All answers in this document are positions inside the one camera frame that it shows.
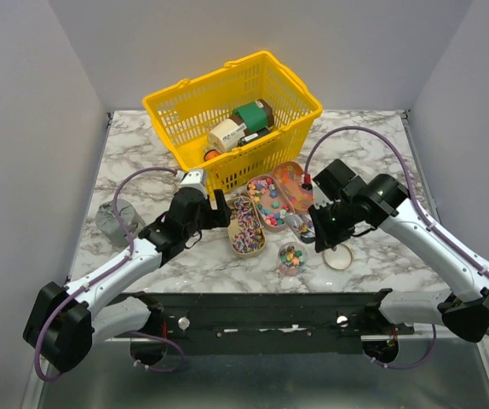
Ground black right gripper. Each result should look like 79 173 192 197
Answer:
307 198 356 252

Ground pink tray pastel star candies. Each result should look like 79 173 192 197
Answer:
246 175 295 232

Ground pink tray translucent star candies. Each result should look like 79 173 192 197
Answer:
272 161 314 214

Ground gold rimmed jar lid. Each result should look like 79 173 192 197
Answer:
322 244 354 271

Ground beige tray swirl lollipops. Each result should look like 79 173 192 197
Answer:
227 196 266 258

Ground clear plastic candy jar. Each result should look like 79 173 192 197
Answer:
277 242 308 277

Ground cream wrapped paper roll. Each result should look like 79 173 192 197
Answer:
207 118 247 153

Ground yellow plastic shopping basket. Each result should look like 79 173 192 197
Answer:
142 51 323 194

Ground black box package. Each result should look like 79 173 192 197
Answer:
238 127 271 147

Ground green wrapped brown package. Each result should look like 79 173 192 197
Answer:
232 99 274 132

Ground grey crumpled cloth lump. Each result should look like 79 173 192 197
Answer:
95 199 146 249

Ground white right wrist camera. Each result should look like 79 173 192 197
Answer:
302 173 333 210

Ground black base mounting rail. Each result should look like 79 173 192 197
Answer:
134 289 415 356

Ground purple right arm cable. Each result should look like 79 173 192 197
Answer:
303 126 489 370

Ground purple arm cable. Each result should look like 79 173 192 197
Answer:
33 166 186 383
303 126 489 370

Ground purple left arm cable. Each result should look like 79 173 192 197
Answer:
33 166 186 383

